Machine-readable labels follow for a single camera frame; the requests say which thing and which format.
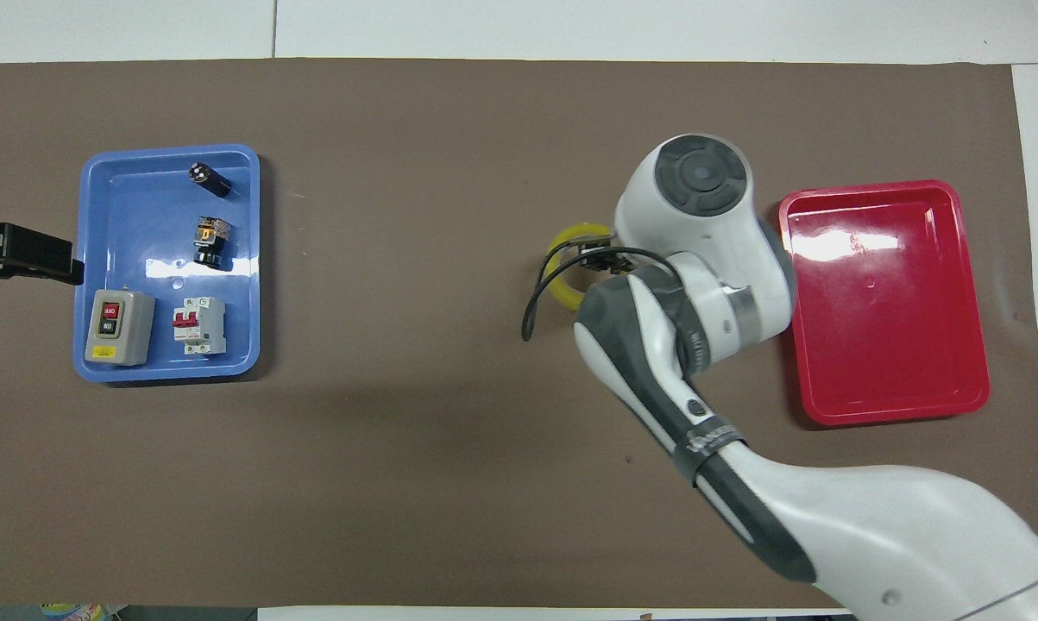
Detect yellow tape roll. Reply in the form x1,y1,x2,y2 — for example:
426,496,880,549
544,222,615,313

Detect blue plastic tray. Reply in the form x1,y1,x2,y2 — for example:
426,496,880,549
72,143,261,383

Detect white circuit breaker red levers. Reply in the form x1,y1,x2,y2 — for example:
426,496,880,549
172,296,228,356

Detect black cylindrical push button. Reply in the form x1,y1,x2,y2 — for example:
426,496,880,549
188,161,232,198

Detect red plastic tray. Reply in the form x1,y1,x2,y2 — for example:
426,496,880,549
777,179,991,427

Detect grey switch box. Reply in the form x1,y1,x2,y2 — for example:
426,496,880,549
85,289,156,367

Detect black and yellow switch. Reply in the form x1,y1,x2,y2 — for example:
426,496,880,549
193,216,232,271

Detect black cable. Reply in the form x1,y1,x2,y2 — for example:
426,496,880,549
521,244,683,343

